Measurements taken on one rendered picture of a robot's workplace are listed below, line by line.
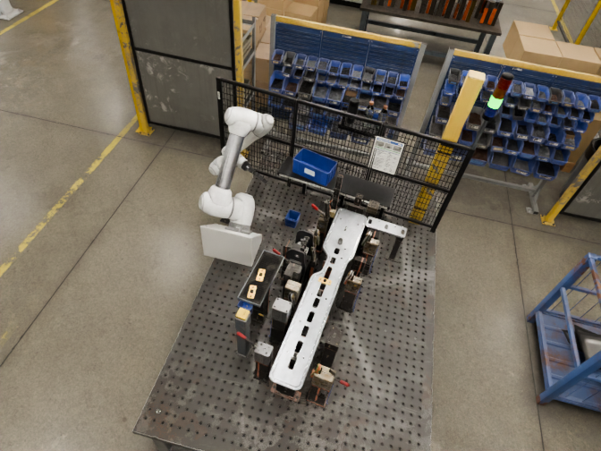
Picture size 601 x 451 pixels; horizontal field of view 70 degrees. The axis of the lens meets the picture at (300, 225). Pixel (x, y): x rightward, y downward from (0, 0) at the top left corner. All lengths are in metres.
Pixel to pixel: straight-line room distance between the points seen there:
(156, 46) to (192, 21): 0.53
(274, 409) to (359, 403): 0.50
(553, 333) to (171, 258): 3.37
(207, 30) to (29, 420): 3.46
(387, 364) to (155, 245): 2.42
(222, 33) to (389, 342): 3.10
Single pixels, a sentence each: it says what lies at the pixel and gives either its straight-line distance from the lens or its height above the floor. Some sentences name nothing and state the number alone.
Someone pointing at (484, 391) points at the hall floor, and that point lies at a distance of 3.86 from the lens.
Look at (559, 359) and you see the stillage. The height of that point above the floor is 0.16.
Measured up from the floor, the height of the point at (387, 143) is 1.41.
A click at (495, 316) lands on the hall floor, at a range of 4.26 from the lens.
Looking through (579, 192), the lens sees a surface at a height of 0.46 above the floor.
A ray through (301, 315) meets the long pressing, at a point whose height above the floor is 1.00.
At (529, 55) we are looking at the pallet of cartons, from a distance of 5.27.
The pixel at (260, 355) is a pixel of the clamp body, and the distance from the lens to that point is 2.39.
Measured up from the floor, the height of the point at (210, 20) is 1.49.
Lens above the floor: 3.22
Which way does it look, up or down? 48 degrees down
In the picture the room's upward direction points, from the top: 7 degrees clockwise
